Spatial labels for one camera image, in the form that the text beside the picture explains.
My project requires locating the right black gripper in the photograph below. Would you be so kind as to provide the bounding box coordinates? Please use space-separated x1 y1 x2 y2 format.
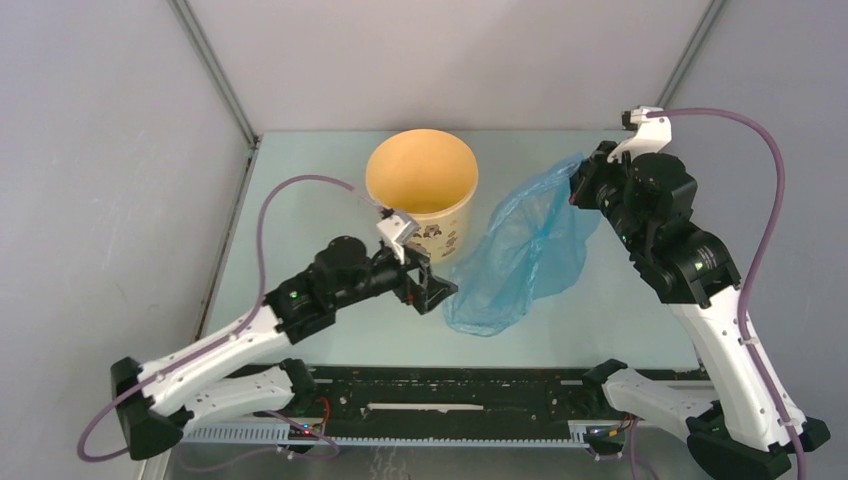
567 140 647 254

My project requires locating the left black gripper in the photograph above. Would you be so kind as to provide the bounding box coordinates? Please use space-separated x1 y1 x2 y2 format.
333 240 457 314

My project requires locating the blue plastic trash bag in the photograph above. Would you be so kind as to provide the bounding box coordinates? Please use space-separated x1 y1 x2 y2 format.
443 154 600 337

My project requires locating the yellow capybara trash bin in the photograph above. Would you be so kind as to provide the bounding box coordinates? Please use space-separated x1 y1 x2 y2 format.
365 129 479 264

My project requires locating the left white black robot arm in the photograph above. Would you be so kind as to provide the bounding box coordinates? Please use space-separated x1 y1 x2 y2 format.
110 236 458 460

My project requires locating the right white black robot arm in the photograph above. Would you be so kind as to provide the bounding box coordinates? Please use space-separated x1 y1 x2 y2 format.
570 141 830 479

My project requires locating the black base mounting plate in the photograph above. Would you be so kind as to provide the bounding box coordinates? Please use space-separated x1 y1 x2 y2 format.
281 366 631 439

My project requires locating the left small circuit board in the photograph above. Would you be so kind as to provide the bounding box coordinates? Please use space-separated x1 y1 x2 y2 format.
287 428 320 442

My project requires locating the small circuit board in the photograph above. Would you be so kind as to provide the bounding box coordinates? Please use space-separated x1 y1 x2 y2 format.
584 428 625 443
287 428 320 442

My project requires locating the right small circuit board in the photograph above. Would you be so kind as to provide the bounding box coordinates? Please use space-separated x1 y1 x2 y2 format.
584 428 625 443

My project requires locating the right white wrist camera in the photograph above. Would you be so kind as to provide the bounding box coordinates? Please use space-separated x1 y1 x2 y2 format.
606 106 672 164

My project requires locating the white toothed cable duct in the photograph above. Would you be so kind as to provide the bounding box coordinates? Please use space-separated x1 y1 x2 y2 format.
182 422 588 448

